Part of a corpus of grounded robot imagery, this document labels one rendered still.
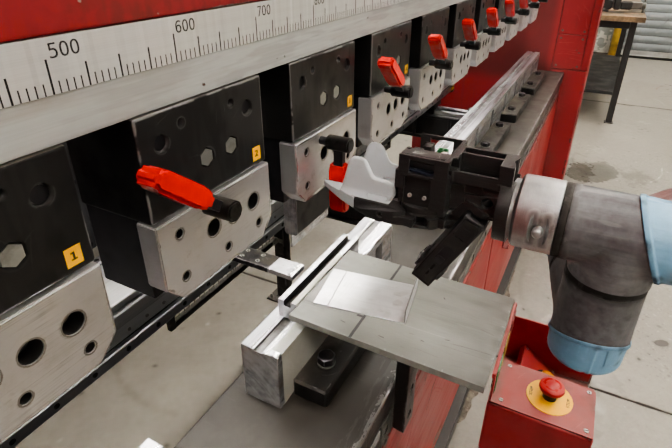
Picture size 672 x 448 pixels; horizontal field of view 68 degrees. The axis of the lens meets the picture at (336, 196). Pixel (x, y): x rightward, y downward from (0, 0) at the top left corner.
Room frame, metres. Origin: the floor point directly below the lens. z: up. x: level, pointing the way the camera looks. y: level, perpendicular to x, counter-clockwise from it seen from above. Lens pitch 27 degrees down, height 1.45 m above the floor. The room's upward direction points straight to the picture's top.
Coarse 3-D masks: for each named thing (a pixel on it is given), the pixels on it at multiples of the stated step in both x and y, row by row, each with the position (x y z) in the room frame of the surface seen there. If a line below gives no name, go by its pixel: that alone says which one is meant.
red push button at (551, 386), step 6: (546, 378) 0.59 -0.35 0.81; (552, 378) 0.59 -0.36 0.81; (540, 384) 0.58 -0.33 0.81; (546, 384) 0.58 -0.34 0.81; (552, 384) 0.58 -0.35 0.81; (558, 384) 0.58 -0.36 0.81; (546, 390) 0.57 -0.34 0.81; (552, 390) 0.57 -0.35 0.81; (558, 390) 0.57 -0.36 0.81; (564, 390) 0.57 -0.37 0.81; (546, 396) 0.57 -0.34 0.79; (552, 396) 0.56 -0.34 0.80; (558, 396) 0.56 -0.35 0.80
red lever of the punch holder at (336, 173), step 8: (320, 136) 0.55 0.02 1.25; (328, 136) 0.54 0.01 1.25; (336, 136) 0.54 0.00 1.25; (328, 144) 0.54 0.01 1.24; (336, 144) 0.53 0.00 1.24; (344, 144) 0.53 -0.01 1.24; (352, 144) 0.54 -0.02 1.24; (336, 152) 0.54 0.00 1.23; (344, 152) 0.53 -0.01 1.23; (336, 160) 0.54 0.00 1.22; (344, 160) 0.54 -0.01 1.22; (336, 168) 0.54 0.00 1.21; (344, 168) 0.53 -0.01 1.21; (336, 176) 0.53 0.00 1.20; (344, 176) 0.53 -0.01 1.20; (336, 200) 0.53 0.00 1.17; (336, 208) 0.54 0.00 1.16; (344, 208) 0.53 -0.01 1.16
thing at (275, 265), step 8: (248, 248) 0.68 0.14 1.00; (240, 256) 0.66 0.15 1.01; (248, 256) 0.66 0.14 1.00; (256, 256) 0.66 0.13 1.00; (264, 256) 0.66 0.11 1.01; (272, 256) 0.66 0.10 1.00; (248, 264) 0.64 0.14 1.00; (256, 264) 0.64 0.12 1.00; (264, 264) 0.64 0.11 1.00; (272, 264) 0.64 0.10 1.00; (280, 264) 0.64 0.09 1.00; (288, 264) 0.64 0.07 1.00; (296, 264) 0.64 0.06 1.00; (272, 272) 0.62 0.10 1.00; (280, 272) 0.62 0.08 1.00; (288, 272) 0.62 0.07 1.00; (296, 272) 0.62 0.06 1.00
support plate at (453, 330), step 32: (352, 256) 0.67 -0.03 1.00; (320, 288) 0.58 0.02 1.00; (448, 288) 0.58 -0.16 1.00; (320, 320) 0.51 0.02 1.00; (352, 320) 0.51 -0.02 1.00; (384, 320) 0.51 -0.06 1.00; (416, 320) 0.51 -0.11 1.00; (448, 320) 0.51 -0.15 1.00; (480, 320) 0.51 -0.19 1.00; (384, 352) 0.46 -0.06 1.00; (416, 352) 0.46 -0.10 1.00; (448, 352) 0.46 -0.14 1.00; (480, 352) 0.46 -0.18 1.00; (480, 384) 0.41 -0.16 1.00
